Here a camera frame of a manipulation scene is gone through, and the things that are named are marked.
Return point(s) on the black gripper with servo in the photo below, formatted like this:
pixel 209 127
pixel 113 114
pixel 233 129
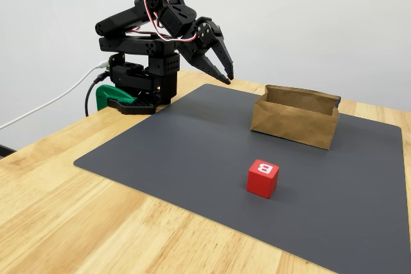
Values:
pixel 205 40

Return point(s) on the red cube with letter B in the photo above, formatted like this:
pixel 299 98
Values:
pixel 261 181

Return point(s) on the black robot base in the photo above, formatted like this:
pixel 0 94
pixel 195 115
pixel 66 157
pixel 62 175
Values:
pixel 128 76

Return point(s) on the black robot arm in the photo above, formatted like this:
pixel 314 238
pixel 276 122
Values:
pixel 128 44

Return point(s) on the dark grey mat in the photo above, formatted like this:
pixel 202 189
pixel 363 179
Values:
pixel 192 145

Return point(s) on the brown paper bag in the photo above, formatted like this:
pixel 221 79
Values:
pixel 289 123

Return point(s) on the green table clamp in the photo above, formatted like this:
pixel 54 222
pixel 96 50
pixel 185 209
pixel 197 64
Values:
pixel 106 94

